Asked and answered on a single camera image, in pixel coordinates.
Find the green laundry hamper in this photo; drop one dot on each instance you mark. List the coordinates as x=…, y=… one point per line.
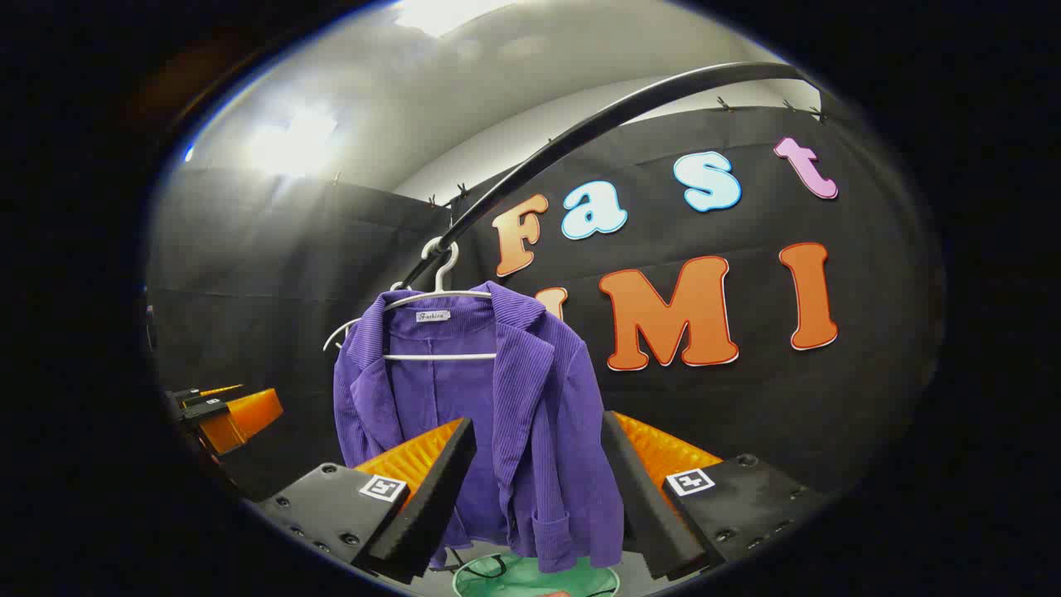
x=514, y=580

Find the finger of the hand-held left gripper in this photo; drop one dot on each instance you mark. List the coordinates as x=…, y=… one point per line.
x=207, y=391
x=244, y=419

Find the ceiling light panel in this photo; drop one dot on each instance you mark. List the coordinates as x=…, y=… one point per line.
x=448, y=15
x=290, y=141

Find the white plastic clothes hanger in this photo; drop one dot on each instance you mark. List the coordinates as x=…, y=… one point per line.
x=439, y=357
x=331, y=338

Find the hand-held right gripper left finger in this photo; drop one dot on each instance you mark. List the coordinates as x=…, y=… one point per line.
x=431, y=497

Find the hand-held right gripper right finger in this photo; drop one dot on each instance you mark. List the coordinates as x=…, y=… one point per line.
x=642, y=506

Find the black metal clothes rack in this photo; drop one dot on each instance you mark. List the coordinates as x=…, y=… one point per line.
x=580, y=133

